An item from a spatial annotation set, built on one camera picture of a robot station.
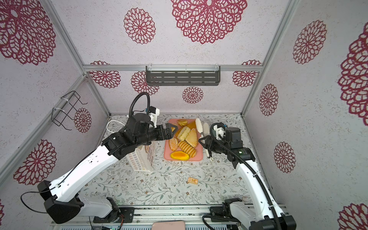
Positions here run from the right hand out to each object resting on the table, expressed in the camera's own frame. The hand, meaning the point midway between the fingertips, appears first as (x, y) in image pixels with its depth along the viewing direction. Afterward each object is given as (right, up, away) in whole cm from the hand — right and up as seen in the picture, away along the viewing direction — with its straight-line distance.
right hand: (202, 139), depth 74 cm
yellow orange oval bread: (-12, -12, +18) cm, 25 cm away
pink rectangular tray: (-4, -2, +27) cm, 27 cm away
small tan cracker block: (-5, -25, +11) cm, 28 cm away
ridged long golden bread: (-7, -8, +21) cm, 23 cm away
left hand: (-16, +5, -6) cm, 18 cm away
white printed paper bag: (-32, -11, +4) cm, 34 cm away
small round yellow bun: (-11, +10, +37) cm, 40 cm away
